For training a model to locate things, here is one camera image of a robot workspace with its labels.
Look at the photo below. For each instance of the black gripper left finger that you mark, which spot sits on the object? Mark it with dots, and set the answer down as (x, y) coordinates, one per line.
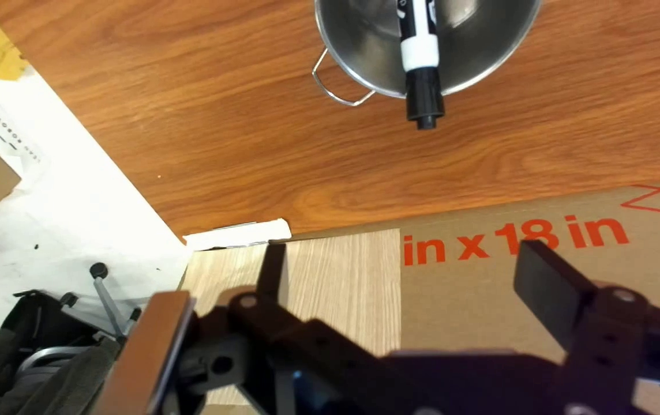
(271, 278)

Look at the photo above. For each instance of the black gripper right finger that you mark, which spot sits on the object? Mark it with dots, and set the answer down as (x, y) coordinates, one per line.
(549, 289)

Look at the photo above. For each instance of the black marker with white label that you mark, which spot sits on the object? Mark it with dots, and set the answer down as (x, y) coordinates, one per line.
(421, 61)

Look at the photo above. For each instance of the silver metal pot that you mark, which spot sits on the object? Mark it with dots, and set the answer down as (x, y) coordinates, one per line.
(377, 38)

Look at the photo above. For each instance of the printed cardboard sheet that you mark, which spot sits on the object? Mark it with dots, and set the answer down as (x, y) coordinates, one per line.
(499, 292)

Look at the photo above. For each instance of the white paper strip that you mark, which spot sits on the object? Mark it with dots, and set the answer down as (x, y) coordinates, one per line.
(237, 234)

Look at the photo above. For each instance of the light wood grain panel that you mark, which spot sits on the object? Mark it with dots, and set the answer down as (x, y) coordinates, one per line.
(331, 285)

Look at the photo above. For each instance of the brown wooden side board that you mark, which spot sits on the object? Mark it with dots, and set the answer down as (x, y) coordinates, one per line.
(145, 353)

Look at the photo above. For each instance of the black lever with ball knob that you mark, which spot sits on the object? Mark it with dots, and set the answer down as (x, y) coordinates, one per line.
(106, 301)

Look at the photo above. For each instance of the black bag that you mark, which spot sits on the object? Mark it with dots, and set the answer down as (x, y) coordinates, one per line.
(22, 361)

